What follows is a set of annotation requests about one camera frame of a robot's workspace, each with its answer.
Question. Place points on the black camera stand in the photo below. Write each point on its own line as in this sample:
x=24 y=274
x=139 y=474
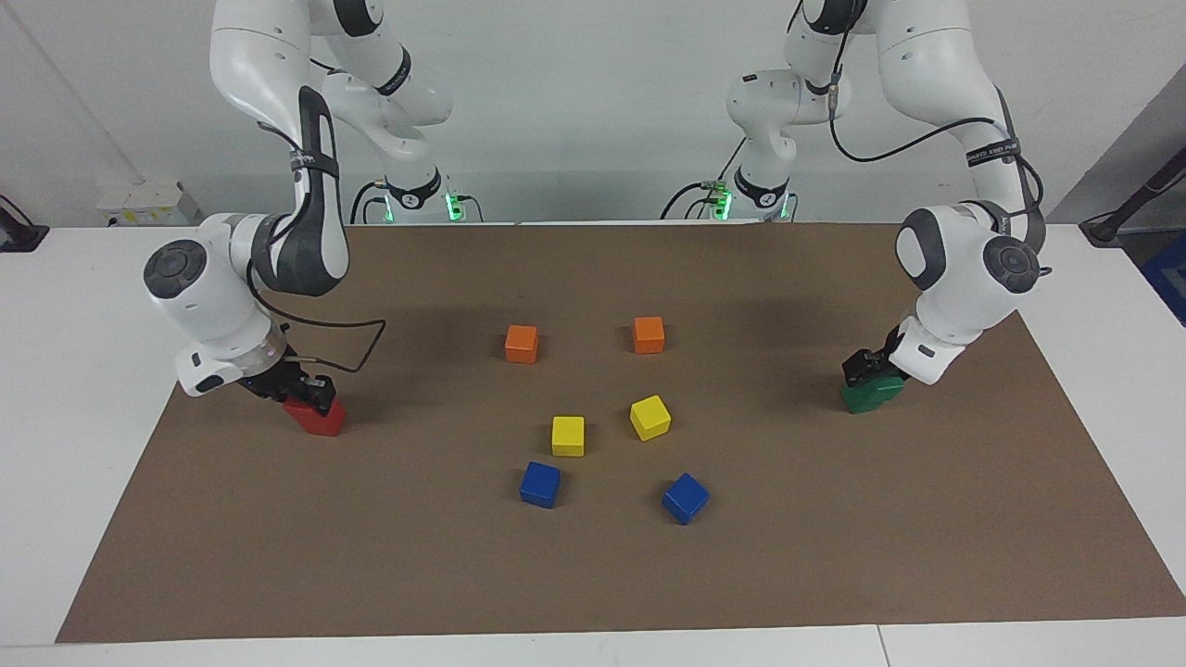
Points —
x=1107 y=227

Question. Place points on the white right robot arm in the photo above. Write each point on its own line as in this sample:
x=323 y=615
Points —
x=250 y=65

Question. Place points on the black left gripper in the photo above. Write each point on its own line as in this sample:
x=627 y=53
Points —
x=893 y=343

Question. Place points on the brown paper table mat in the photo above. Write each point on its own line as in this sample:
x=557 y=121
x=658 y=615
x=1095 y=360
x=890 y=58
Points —
x=593 y=574

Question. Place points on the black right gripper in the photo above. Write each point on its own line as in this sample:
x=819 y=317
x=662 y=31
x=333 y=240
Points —
x=273 y=380

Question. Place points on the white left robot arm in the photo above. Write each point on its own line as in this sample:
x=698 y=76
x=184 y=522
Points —
x=927 y=56

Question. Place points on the red wooden cube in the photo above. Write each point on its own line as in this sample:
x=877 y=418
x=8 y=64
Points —
x=326 y=426
x=295 y=409

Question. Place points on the green wooden cube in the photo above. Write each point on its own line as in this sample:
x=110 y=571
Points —
x=862 y=403
x=889 y=384

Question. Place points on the blue wooden cube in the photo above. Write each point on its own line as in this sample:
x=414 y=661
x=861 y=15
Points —
x=540 y=484
x=686 y=497

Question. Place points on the orange wooden cube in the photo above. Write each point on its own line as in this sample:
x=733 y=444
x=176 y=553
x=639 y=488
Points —
x=522 y=344
x=649 y=334

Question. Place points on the blue crate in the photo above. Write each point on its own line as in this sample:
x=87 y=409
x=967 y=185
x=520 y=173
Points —
x=1169 y=273

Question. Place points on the yellow wooden cube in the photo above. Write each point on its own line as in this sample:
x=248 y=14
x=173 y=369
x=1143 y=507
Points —
x=568 y=435
x=650 y=417

